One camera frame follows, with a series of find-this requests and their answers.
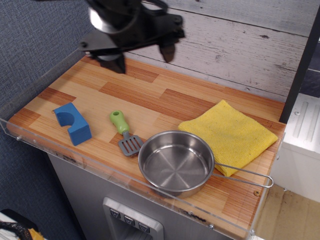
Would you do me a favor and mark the yellow object bottom left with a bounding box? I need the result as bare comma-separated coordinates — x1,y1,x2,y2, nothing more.
27,228,46,240

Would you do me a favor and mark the dark right post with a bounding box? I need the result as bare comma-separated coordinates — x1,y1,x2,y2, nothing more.
279,8,320,124

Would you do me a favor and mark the blue arch block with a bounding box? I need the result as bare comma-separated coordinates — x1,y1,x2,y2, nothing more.
53,102,92,146

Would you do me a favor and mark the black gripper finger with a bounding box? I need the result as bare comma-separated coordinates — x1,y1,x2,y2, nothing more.
159,43,176,63
97,53,126,74

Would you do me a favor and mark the black cable bottom left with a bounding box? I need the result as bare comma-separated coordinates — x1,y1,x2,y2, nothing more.
0,219,31,240

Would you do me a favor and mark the yellow cloth napkin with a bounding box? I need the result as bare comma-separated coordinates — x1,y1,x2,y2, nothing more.
178,100,278,177

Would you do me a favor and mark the clear acrylic guard rail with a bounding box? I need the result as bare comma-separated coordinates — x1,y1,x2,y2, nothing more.
0,52,285,240

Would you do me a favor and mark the grey cabinet with dispenser panel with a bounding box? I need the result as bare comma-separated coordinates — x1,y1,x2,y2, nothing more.
47,152,241,240

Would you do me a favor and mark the white appliance at right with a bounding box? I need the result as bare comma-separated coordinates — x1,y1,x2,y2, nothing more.
270,93,320,202

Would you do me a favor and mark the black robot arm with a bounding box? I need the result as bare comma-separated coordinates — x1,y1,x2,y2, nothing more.
79,0,185,74

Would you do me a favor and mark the green handled grey spatula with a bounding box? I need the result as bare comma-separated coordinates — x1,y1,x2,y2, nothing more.
109,110,143,157

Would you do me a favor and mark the stainless steel pan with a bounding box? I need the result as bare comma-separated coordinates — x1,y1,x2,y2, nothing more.
137,130,274,199

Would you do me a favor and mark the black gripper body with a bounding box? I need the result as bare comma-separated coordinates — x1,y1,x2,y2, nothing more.
79,4,185,56

